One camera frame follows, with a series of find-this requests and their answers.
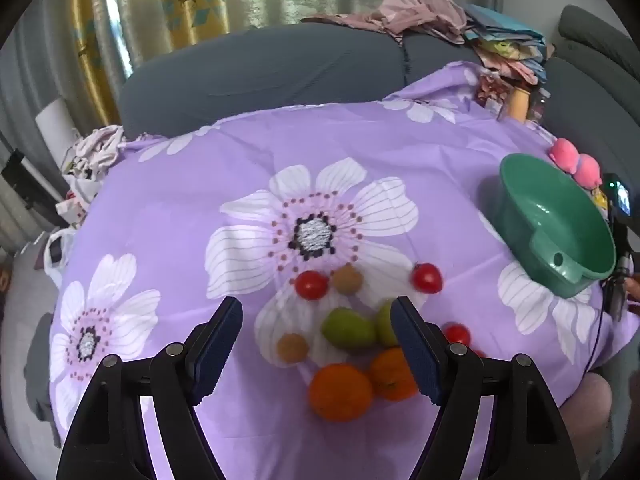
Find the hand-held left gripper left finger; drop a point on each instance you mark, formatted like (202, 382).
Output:
(220, 345)

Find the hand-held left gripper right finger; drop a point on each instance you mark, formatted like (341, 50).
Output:
(412, 345)

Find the yellow-green jujube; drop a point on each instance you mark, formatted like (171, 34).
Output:
(386, 322)

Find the orange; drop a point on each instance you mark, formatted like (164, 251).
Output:
(341, 392)
(392, 375)

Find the red tomato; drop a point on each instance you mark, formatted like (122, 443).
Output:
(426, 277)
(457, 334)
(311, 285)

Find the green jujube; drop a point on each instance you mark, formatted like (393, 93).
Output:
(348, 330)

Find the brown longan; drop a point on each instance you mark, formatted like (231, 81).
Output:
(347, 280)
(292, 347)

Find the green plastic bowl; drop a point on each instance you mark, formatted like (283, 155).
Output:
(550, 210)

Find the pink plush toy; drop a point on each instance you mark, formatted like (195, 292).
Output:
(565, 155)

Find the clear jar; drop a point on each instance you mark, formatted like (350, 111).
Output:
(537, 107)

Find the grey cushioned armchair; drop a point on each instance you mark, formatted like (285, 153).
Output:
(590, 80)

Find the yellow bottle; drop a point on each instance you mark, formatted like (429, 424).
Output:
(519, 105)

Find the purple floral tablecloth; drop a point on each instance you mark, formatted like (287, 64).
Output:
(200, 185)

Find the white plastic bag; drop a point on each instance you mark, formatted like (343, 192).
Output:
(52, 265)

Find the dark red snack bag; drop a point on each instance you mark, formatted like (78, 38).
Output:
(492, 90)

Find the person's leg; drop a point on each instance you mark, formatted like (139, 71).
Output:
(587, 420)

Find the stack of folded cloths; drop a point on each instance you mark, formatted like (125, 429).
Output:
(505, 35)

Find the white printed cloth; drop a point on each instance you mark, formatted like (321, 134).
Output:
(92, 157)

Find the black stand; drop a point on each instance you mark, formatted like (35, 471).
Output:
(17, 170)

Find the white cylinder appliance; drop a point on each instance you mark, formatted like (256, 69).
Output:
(55, 122)

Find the grey sofa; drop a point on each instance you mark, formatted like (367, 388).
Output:
(275, 65)

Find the pink clothes pile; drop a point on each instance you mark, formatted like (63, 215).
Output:
(415, 10)

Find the gold patterned curtain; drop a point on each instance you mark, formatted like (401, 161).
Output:
(100, 20)

